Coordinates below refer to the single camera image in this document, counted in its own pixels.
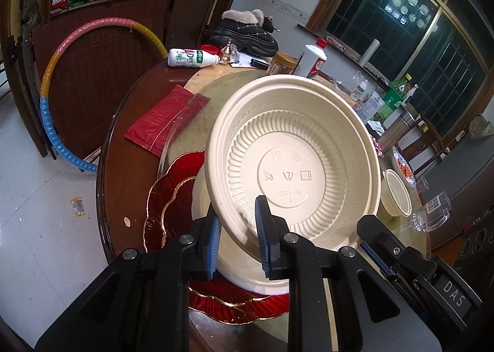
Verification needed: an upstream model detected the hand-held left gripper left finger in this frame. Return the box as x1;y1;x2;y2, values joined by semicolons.
35;207;222;352

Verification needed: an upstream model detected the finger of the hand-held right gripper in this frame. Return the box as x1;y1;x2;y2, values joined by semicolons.
356;214;438;287

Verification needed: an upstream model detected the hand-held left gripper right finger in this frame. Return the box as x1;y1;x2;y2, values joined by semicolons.
255;195;442;352

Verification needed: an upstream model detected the small red glass plate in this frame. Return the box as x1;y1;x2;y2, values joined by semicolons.
158;177;271;306

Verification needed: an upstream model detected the large red glass plate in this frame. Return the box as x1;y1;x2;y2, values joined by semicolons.
144;150;290;325

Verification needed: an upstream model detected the large cream plastic bowl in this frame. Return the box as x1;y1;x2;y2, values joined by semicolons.
206;74;383;250

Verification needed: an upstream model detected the small cream plastic bowl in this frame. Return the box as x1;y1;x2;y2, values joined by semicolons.
380;168;413;217

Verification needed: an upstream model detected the clear glass cup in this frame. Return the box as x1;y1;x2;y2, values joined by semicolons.
411;192;452;232

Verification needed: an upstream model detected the patterned plate with food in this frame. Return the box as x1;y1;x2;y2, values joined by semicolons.
391;149;417;187

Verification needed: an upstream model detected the dark wooden chair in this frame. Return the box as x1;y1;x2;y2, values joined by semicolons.
380;112;452;175

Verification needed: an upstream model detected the blue white carton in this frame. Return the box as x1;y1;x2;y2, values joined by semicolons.
357;91;384;123

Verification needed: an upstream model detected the green plastic bottle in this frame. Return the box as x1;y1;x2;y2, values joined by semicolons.
376;74;413;123

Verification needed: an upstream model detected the red plastic bag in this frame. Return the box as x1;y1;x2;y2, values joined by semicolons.
123;85;211;157

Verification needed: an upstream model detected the small white bottle green label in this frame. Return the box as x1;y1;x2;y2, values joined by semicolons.
350;79;369;102

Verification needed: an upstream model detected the glass turntable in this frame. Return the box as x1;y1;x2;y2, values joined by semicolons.
158;69;431;333

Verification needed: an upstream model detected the peanut butter jar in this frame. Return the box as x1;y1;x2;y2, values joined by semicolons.
267;51;299;76

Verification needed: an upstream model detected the white liquor bottle red cap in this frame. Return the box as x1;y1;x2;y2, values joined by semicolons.
295;37;328;80

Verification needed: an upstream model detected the white paper roll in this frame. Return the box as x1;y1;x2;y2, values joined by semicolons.
358;39;381;67

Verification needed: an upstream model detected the gold ornament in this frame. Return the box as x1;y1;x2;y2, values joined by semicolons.
219;39;240;66

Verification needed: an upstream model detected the white milk drink bottle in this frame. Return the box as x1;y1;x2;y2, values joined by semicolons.
167;48;221;69

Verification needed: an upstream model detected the pink yellow blue hula hoop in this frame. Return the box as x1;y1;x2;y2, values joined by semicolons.
40;17;165;173

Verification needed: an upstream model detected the black fur-lined boot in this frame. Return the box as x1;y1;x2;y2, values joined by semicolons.
251;9;278;34
208;9;279;57

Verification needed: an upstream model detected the folded wooden round tabletop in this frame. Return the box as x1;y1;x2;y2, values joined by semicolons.
31;14;170;167

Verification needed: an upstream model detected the dark window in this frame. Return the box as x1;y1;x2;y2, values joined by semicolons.
309;0;494;144

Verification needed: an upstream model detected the wooden cabinet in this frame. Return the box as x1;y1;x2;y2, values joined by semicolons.
50;0;213;67

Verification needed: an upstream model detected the folding table metal frame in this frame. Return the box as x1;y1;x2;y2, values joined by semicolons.
15;0;58;159

